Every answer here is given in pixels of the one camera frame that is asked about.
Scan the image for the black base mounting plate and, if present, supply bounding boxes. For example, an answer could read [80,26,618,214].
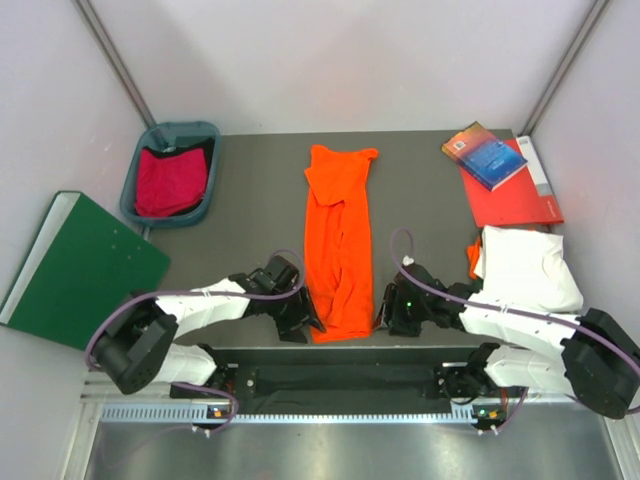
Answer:
[169,347,531,402]

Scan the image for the aluminium rail frame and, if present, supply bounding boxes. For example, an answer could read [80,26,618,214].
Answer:
[62,374,639,479]

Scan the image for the green ring binder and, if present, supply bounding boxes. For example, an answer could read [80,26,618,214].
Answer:
[1,191,170,350]

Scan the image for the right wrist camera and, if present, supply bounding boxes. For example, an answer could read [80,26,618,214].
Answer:
[395,256,445,293]

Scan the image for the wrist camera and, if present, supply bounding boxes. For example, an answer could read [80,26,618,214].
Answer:
[395,256,445,293]
[263,255,300,293]

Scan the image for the teal plastic bin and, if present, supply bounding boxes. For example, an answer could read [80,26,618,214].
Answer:
[120,121,222,228]

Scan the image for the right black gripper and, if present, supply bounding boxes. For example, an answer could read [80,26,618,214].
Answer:
[373,282,430,337]

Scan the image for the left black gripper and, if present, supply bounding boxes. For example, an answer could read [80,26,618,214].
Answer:
[266,284,325,343]

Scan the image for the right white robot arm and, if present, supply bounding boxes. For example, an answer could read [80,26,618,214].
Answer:
[374,275,639,419]

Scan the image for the magenta t-shirt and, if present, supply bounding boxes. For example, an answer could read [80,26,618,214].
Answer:
[134,146,208,218]

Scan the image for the orange t-shirt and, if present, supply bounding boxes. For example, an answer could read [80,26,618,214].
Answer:
[304,145,378,344]

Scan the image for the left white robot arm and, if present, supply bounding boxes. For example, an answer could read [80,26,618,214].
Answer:
[85,267,326,397]

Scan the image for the red folder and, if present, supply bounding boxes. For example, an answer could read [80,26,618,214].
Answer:
[459,136,564,228]

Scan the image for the small orange cloth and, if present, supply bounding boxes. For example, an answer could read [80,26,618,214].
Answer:
[466,236,483,280]

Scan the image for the blue orange book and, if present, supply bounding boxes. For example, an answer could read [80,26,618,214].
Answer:
[441,122,527,192]

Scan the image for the white t-shirt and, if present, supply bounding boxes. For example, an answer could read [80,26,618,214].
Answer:
[474,226,584,313]

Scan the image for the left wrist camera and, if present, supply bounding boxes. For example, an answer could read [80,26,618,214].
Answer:
[263,255,300,293]

